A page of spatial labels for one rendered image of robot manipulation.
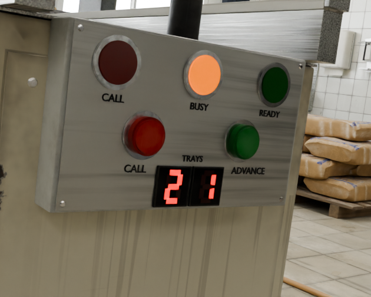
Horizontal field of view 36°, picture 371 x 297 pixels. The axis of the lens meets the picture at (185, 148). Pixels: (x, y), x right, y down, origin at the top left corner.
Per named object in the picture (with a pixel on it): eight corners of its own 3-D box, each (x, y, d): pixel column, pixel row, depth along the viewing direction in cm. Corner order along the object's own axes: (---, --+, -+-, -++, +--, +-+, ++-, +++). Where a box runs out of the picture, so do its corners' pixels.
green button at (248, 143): (220, 156, 50) (225, 122, 50) (246, 157, 52) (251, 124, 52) (232, 159, 49) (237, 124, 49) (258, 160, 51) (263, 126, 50)
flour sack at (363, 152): (350, 166, 408) (353, 142, 407) (301, 155, 438) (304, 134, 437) (397, 165, 458) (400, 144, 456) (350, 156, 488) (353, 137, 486)
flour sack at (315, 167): (250, 164, 471) (253, 143, 469) (282, 164, 499) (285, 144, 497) (325, 182, 419) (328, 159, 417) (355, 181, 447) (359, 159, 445)
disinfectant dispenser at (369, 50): (374, 72, 505) (380, 38, 502) (361, 69, 493) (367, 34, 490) (365, 71, 513) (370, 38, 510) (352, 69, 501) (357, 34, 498)
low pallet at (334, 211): (229, 186, 493) (231, 173, 492) (289, 184, 546) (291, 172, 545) (350, 222, 404) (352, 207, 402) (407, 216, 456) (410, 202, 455)
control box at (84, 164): (32, 203, 44) (50, 16, 42) (262, 198, 58) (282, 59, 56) (51, 214, 41) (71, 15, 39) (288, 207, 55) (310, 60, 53)
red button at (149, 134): (120, 152, 44) (125, 113, 44) (153, 154, 46) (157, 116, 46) (131, 155, 43) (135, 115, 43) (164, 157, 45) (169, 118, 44)
